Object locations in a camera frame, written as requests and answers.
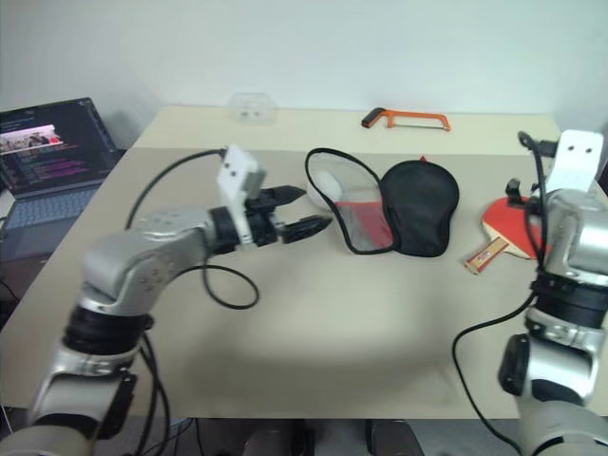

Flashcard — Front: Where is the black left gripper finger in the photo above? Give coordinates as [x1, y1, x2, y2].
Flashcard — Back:
[268, 185, 307, 207]
[279, 215, 333, 245]

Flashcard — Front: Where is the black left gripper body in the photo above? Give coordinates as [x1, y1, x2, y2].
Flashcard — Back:
[244, 186, 287, 248]

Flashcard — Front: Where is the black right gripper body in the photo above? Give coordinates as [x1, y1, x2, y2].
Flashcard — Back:
[504, 178, 527, 210]

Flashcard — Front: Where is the red table tennis paddle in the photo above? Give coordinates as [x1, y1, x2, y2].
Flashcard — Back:
[464, 195, 553, 277]

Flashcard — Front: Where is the black mesh paddle case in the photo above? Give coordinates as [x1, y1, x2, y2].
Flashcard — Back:
[304, 147, 462, 259]

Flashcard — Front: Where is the white round object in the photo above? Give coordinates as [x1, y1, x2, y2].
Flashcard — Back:
[307, 168, 346, 211]

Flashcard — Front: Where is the clear plastic box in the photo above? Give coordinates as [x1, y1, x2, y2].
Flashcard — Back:
[225, 91, 278, 126]

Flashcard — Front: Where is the orange hacksaw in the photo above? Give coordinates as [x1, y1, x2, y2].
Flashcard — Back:
[360, 106, 452, 135]

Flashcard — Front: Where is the grey open laptop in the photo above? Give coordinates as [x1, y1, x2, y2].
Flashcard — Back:
[0, 97, 126, 239]

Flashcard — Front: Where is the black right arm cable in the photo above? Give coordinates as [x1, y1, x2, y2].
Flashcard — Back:
[451, 130, 561, 450]

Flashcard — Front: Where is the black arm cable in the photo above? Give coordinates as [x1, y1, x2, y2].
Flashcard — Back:
[124, 148, 260, 456]
[451, 130, 561, 450]

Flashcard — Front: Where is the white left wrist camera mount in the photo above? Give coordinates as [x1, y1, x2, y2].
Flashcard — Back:
[217, 145, 261, 246]

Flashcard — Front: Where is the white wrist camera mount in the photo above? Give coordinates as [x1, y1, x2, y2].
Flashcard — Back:
[544, 129, 606, 197]
[217, 145, 261, 246]

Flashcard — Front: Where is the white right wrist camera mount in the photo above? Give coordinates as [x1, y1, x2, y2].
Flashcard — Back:
[544, 129, 606, 197]

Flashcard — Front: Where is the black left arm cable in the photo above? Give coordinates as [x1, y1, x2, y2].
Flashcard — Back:
[124, 148, 260, 456]

